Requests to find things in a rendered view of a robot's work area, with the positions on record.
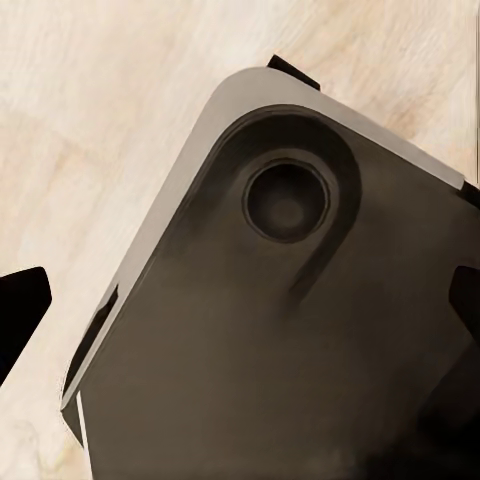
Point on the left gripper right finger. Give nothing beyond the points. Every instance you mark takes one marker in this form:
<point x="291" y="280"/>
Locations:
<point x="464" y="296"/>

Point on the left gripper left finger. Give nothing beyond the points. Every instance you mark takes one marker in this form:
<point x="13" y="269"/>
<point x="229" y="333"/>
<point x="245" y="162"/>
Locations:
<point x="25" y="297"/>

